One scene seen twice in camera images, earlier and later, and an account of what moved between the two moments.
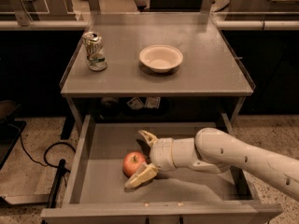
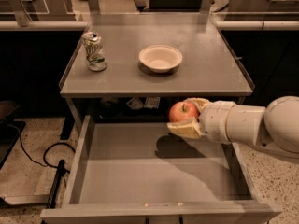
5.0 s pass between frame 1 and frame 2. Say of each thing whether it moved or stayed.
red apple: moved
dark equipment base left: stayed
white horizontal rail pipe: stayed
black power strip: stayed
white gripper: moved
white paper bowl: stayed
